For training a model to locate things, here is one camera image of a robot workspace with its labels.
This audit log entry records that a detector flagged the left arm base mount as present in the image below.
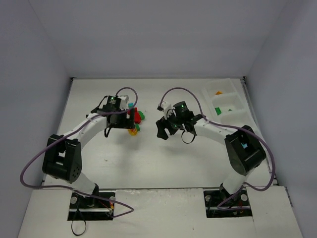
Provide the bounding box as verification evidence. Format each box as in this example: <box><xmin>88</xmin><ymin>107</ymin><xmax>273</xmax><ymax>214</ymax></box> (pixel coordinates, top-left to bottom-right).
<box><xmin>67</xmin><ymin>192</ymin><xmax>114</xmax><ymax>221</ymax></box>

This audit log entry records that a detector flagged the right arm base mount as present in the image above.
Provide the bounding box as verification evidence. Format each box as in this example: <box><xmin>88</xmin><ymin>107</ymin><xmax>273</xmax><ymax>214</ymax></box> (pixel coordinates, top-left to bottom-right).
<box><xmin>203</xmin><ymin>187</ymin><xmax>253</xmax><ymax>219</ymax></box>

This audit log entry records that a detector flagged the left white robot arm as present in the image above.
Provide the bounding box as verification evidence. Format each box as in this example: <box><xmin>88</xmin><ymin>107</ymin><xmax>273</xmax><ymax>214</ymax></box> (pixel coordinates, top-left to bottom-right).
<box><xmin>42</xmin><ymin>95</ymin><xmax>134</xmax><ymax>196</ymax></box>

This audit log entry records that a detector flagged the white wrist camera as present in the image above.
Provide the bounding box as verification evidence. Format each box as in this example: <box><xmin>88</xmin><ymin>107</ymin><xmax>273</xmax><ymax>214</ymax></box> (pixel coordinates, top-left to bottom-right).
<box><xmin>157</xmin><ymin>101</ymin><xmax>173</xmax><ymax>119</ymax></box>
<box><xmin>119</xmin><ymin>95</ymin><xmax>129</xmax><ymax>111</ymax></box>

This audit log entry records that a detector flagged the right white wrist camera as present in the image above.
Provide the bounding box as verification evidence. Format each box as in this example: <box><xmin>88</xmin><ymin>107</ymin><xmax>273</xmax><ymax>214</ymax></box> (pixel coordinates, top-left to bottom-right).
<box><xmin>157</xmin><ymin>101</ymin><xmax>173</xmax><ymax>119</ymax></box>

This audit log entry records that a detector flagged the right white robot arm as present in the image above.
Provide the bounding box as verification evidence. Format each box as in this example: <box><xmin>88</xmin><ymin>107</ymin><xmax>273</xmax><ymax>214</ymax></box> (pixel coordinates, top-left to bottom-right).
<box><xmin>156</xmin><ymin>101</ymin><xmax>266</xmax><ymax>199</ymax></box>

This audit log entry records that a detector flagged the red rounded lego brick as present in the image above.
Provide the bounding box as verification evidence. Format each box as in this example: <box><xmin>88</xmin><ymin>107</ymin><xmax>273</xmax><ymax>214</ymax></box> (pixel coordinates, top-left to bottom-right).
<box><xmin>134</xmin><ymin>111</ymin><xmax>142</xmax><ymax>124</ymax></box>

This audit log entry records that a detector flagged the green rounded lego brick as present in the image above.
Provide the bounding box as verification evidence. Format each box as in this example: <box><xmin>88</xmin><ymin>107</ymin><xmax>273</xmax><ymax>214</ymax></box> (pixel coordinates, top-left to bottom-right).
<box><xmin>138</xmin><ymin>111</ymin><xmax>145</xmax><ymax>120</ymax></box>

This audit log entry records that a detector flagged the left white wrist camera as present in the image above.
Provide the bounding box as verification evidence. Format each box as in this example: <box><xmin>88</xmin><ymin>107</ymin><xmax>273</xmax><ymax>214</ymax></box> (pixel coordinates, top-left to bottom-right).
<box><xmin>119</xmin><ymin>95</ymin><xmax>129</xmax><ymax>111</ymax></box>

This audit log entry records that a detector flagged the yellow orange flower lego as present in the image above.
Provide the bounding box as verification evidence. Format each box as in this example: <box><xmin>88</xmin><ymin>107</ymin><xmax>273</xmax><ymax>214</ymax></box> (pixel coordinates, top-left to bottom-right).
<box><xmin>128</xmin><ymin>128</ymin><xmax>138</xmax><ymax>136</ymax></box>

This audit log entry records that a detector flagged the clear plastic compartment tray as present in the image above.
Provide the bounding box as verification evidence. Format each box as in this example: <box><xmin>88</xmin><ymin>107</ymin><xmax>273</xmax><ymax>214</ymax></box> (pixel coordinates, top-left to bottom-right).
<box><xmin>202</xmin><ymin>78</ymin><xmax>262</xmax><ymax>137</ymax></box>

